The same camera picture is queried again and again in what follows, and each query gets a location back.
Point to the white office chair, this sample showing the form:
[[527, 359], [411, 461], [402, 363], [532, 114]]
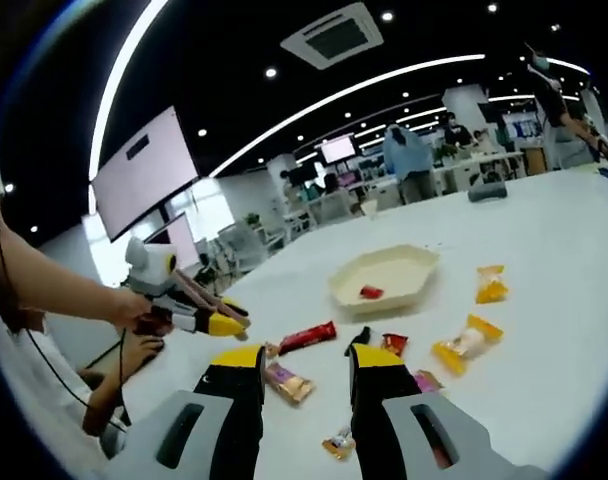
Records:
[[244, 245]]

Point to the small red food packet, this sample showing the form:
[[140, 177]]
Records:
[[371, 291]]

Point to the purple food packet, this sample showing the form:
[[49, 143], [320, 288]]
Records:
[[429, 381]]

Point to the small orange candy packet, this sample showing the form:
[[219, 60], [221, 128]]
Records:
[[339, 444]]

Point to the orange brown food bar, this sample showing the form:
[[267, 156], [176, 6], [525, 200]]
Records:
[[395, 344]]

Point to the brown purple-label food bar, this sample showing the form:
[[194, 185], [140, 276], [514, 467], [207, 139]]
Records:
[[289, 382]]

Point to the large wall screen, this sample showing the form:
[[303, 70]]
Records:
[[144, 170]]

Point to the small hanging lit screen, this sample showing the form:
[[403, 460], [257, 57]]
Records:
[[338, 149]]

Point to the white paper cup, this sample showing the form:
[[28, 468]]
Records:
[[369, 209]]

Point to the curved ceiling light strip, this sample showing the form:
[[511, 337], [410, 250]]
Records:
[[454, 59], [94, 150]]

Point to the long red food bar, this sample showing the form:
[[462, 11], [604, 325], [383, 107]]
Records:
[[309, 336]]

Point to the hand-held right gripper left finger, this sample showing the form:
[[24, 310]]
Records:
[[224, 400]]

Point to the cream hexagonal container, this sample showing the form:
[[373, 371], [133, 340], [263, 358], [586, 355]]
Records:
[[399, 270]]

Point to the ceiling air vent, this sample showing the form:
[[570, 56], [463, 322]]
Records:
[[334, 35]]

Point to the grey headset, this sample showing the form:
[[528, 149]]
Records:
[[486, 192]]

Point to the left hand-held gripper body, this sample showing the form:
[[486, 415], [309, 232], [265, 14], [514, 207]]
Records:
[[151, 270]]

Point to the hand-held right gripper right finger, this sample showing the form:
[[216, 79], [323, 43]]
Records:
[[379, 400]]

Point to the person's left hand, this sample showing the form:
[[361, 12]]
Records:
[[129, 307]]

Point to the yellow food packet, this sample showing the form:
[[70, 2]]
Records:
[[466, 345], [491, 287]]

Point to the pink food tongs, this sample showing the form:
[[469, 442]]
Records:
[[194, 286]]

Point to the black clip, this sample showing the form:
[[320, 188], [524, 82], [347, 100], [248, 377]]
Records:
[[359, 340]]

